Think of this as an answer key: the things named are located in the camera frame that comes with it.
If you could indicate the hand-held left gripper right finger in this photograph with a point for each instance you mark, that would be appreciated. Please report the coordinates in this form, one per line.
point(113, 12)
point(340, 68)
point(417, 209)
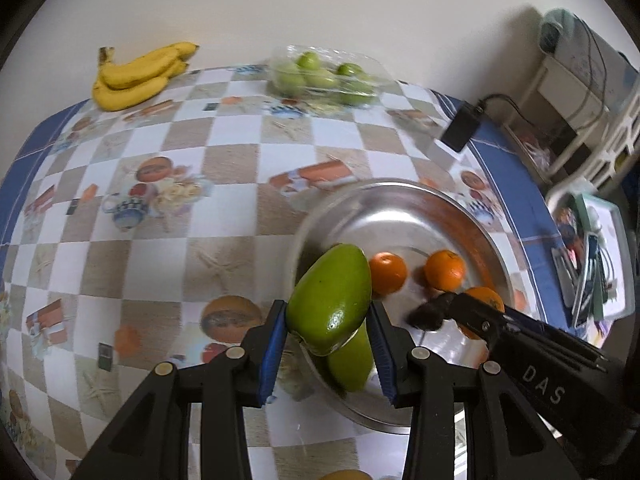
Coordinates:
point(382, 355)

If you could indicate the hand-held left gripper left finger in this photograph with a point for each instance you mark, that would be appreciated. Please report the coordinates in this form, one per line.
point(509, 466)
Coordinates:
point(272, 350)

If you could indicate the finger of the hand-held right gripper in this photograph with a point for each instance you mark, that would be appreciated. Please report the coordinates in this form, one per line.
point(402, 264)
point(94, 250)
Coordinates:
point(475, 315)

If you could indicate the orange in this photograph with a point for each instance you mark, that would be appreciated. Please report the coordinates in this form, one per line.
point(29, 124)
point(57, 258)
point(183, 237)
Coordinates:
point(482, 299)
point(445, 270)
point(389, 274)

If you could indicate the green mango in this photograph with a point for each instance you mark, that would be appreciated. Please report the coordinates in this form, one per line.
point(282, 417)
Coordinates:
point(352, 365)
point(330, 295)

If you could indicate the round metal bowl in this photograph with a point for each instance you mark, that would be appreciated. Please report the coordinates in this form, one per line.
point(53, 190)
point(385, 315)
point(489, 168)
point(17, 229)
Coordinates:
point(400, 220)

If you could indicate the grey metal clip device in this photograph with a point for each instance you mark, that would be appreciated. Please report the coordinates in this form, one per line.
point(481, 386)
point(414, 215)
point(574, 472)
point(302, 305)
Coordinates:
point(564, 275)

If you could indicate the colourful patterned cup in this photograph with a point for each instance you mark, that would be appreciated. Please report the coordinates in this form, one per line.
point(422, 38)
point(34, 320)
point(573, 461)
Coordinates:
point(569, 222)

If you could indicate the white tray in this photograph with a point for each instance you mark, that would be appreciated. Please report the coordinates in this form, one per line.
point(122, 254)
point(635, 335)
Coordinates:
point(612, 230)

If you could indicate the clear plastic bag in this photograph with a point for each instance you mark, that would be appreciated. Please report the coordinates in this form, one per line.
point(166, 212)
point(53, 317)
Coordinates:
point(537, 152)

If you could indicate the black power adapter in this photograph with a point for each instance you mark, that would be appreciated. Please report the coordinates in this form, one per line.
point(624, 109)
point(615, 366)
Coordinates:
point(460, 127)

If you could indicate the white plastic chair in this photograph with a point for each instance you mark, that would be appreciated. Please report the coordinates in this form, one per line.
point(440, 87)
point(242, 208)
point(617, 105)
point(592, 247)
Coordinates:
point(620, 135)

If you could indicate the white shelf rack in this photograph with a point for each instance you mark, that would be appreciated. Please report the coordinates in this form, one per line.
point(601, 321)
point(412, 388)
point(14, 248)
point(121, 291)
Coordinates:
point(545, 80)

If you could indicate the clear plastic box green fruit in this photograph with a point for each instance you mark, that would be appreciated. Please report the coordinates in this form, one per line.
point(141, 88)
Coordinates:
point(325, 80)

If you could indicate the pale cardboard box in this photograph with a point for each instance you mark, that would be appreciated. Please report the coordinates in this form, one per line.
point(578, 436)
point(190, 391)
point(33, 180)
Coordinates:
point(585, 55)

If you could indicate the bunch of yellow bananas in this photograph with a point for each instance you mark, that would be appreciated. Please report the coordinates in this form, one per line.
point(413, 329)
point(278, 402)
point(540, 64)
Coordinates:
point(125, 97)

